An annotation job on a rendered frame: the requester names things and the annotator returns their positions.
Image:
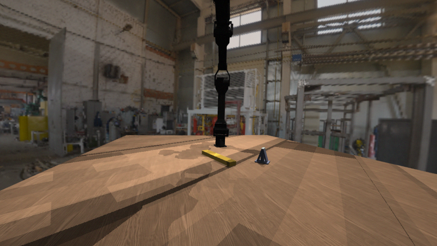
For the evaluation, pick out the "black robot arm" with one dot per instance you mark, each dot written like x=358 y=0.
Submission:
x=222 y=33

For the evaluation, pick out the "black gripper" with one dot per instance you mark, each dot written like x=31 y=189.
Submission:
x=219 y=3

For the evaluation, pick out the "yellow bar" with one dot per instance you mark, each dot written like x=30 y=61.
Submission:
x=222 y=159

